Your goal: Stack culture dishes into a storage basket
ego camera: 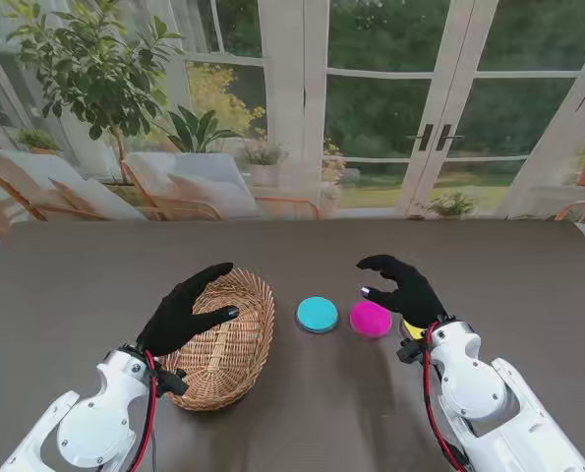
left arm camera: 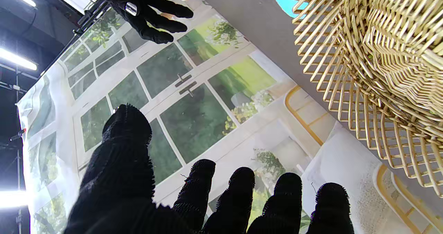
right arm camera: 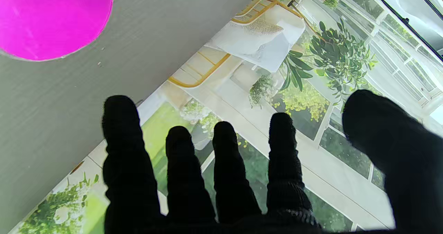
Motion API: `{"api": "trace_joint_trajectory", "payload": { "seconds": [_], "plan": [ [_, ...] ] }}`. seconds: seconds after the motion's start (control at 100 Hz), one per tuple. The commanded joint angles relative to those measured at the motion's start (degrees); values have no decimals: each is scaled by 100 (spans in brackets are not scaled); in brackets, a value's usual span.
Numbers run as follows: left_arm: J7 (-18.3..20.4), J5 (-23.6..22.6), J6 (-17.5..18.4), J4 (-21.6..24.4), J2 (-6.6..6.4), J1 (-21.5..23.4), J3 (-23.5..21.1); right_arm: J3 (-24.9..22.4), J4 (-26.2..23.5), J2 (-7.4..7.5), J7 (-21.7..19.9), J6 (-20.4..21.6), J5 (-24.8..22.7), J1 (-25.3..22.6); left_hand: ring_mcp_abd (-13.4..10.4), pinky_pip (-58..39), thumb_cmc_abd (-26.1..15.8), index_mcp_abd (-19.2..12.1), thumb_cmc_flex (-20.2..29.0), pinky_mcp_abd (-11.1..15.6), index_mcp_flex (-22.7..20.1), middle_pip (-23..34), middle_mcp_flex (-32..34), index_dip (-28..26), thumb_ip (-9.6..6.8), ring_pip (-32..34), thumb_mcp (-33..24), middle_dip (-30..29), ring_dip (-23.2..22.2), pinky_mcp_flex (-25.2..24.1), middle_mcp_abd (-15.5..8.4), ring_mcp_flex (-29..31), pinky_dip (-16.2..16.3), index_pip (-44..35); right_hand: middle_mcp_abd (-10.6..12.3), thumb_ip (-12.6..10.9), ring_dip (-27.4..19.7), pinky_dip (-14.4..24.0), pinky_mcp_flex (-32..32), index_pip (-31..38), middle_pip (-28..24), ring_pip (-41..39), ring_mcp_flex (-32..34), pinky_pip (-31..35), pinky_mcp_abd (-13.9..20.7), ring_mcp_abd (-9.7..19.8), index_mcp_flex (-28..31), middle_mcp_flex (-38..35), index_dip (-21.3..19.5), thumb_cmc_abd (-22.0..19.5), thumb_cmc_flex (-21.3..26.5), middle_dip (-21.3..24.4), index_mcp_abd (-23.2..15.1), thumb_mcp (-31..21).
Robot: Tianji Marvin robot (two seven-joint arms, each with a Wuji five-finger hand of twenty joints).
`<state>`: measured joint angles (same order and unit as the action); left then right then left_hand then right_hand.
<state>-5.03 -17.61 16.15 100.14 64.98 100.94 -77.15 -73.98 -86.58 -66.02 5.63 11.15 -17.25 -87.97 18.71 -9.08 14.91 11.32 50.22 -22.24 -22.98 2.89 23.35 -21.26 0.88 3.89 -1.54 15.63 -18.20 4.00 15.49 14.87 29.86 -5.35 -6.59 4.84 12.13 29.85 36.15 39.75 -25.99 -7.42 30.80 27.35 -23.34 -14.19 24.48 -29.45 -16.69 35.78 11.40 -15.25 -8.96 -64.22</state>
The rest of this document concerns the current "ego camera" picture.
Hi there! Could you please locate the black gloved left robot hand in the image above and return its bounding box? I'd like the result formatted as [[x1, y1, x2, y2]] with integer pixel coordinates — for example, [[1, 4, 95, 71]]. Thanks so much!
[[135, 262, 240, 359]]

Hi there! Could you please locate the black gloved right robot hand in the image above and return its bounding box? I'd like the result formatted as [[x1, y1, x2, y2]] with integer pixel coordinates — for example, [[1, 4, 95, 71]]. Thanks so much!
[[356, 254, 449, 329]]

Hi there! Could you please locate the magenta culture dish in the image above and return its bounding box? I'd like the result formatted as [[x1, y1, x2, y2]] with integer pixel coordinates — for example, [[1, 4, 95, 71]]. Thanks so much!
[[349, 300, 393, 339]]

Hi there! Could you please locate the oval woven wicker basket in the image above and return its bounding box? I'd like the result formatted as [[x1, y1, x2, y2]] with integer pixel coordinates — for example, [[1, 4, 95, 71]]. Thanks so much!
[[156, 267, 277, 412]]

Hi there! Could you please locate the cyan culture dish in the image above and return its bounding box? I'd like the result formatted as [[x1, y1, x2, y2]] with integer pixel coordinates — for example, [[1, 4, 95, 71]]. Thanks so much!
[[295, 296, 340, 336]]

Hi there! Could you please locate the printed sunroom backdrop banner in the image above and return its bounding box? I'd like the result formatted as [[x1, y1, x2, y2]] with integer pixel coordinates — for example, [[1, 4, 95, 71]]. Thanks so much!
[[0, 0, 585, 257]]

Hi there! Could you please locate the red left arm cable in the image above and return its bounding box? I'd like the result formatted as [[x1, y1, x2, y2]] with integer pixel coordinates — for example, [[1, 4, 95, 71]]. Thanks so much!
[[124, 349, 160, 472]]

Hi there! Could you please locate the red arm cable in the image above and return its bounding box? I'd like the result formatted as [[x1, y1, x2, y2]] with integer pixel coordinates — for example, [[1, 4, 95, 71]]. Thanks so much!
[[124, 349, 160, 472], [422, 322, 470, 472]]

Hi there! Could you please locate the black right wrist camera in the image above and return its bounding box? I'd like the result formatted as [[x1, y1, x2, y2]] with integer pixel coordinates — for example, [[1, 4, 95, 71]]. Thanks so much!
[[396, 337, 427, 365]]

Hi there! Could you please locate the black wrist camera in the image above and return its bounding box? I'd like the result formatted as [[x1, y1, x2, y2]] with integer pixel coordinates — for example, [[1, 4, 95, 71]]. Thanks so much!
[[396, 337, 427, 365], [153, 368, 190, 398]]

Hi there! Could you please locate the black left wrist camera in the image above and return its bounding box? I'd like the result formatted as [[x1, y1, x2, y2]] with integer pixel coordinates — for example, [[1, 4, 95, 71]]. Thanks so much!
[[153, 368, 190, 398]]

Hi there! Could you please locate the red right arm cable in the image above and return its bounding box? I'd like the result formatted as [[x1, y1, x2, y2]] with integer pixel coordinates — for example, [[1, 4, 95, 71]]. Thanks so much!
[[422, 322, 470, 472]]

